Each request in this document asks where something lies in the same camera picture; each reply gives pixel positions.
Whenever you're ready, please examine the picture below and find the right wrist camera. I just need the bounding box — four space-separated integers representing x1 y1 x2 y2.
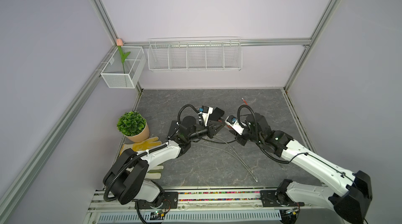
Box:
225 115 247 136

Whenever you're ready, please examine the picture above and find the beige plant pot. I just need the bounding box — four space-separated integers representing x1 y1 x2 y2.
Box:
125 124 150 143

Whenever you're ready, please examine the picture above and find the green artificial plant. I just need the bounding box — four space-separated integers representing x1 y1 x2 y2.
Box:
117 111 147 137

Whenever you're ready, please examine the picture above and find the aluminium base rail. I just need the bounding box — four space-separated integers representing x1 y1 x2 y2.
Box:
83 187 345 224

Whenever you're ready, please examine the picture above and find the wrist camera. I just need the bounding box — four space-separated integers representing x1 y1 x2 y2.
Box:
225 115 247 136
198 105 214 127

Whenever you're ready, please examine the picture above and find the white wire long basket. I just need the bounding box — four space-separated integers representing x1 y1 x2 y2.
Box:
148 37 243 71

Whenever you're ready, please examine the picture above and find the yellow white work glove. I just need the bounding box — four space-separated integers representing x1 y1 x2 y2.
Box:
119 137 163 180

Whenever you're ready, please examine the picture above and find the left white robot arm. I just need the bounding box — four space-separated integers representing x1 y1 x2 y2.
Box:
103 116 225 207

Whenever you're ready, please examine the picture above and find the small ribbed black switch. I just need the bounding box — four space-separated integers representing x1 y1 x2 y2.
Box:
208 108 225 122

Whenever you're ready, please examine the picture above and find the white mesh square basket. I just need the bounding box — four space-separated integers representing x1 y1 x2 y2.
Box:
100 46 146 89

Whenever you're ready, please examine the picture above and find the black cable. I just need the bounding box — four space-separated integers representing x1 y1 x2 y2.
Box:
200 137 237 145

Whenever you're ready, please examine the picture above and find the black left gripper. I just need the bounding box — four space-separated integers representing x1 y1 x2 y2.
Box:
188 120 225 141

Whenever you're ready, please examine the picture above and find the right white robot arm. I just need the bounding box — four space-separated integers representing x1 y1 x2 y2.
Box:
225 113 373 224

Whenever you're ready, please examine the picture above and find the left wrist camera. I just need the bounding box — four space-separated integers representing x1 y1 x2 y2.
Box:
198 105 214 127

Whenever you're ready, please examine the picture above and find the pink artificial tulip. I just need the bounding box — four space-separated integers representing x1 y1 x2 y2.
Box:
116 38 131 74

